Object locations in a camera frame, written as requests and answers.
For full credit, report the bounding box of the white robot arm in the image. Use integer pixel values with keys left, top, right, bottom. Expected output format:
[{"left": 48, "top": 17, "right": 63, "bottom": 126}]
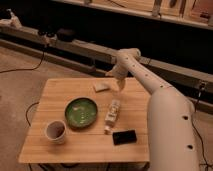
[{"left": 107, "top": 48, "right": 199, "bottom": 171}]

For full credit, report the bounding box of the black cable on floor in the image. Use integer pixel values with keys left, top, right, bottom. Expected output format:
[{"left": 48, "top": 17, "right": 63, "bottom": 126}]
[{"left": 0, "top": 44, "right": 47, "bottom": 75}]

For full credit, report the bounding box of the wooden table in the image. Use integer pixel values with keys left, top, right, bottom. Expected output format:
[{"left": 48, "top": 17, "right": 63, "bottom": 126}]
[{"left": 18, "top": 77, "right": 151, "bottom": 171}]

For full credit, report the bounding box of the white spray bottle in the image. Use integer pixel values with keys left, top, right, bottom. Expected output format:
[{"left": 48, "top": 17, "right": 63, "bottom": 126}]
[{"left": 0, "top": 9, "right": 22, "bottom": 29}]

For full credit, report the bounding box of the black power adapter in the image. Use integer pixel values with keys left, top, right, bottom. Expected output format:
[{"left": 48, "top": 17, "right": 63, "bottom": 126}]
[{"left": 56, "top": 28, "right": 76, "bottom": 42}]

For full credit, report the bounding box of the white sponge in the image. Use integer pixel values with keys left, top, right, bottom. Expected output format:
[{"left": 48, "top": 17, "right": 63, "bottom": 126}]
[{"left": 93, "top": 83, "right": 110, "bottom": 92}]

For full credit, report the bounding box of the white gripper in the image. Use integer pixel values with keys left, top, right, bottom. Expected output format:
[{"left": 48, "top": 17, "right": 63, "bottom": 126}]
[{"left": 105, "top": 64, "right": 128, "bottom": 91}]

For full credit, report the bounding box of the green ceramic bowl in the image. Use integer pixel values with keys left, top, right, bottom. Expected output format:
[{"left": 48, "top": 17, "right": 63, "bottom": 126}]
[{"left": 65, "top": 97, "right": 98, "bottom": 129}]

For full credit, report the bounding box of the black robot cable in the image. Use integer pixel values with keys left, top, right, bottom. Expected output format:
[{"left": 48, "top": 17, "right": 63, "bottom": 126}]
[{"left": 191, "top": 83, "right": 213, "bottom": 171}]

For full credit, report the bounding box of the wooden shelf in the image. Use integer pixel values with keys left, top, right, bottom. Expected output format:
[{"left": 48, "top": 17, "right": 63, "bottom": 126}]
[{"left": 53, "top": 0, "right": 213, "bottom": 30}]

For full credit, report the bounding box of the white paper cup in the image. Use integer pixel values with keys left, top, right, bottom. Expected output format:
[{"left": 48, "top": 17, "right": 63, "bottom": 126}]
[{"left": 45, "top": 120, "right": 66, "bottom": 144}]

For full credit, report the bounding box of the black smartphone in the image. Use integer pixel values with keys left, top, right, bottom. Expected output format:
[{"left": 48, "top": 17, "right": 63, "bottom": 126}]
[{"left": 112, "top": 130, "right": 137, "bottom": 145}]

